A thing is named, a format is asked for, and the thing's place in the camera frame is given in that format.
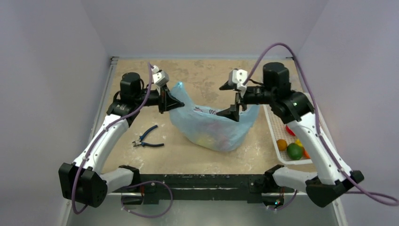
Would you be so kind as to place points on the small orange fruit right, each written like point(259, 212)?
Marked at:
point(305, 154)

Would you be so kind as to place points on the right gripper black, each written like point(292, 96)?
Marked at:
point(237, 100)

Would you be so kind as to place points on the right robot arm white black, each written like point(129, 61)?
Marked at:
point(333, 177)

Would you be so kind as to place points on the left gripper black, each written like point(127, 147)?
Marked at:
point(166, 101)

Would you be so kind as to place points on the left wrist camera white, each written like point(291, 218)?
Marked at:
point(159, 77)

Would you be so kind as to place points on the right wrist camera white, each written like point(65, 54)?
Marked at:
point(236, 80)

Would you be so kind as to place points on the light blue printed plastic bag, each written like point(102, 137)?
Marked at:
point(193, 120)

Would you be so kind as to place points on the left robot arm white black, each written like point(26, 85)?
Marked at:
point(82, 181)

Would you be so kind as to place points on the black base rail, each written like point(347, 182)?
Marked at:
point(252, 188)

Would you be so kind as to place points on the white plastic basket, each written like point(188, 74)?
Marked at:
point(278, 131)

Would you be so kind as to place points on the green fake fruit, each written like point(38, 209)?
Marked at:
point(294, 151)

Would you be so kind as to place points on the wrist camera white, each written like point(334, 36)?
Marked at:
point(159, 77)
point(236, 80)

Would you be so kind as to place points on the small orange fake fruit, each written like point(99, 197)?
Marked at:
point(281, 144)

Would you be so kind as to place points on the small yellow fake fruit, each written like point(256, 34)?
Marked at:
point(298, 142)

